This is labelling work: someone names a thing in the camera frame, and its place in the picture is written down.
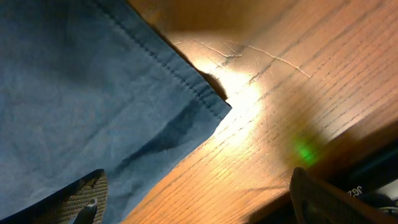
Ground blue denim shorts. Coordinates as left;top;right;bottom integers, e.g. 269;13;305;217
1;0;231;223

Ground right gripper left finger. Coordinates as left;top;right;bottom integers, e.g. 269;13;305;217
1;169;108;224

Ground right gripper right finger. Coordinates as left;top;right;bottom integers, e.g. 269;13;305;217
289;167;397;224

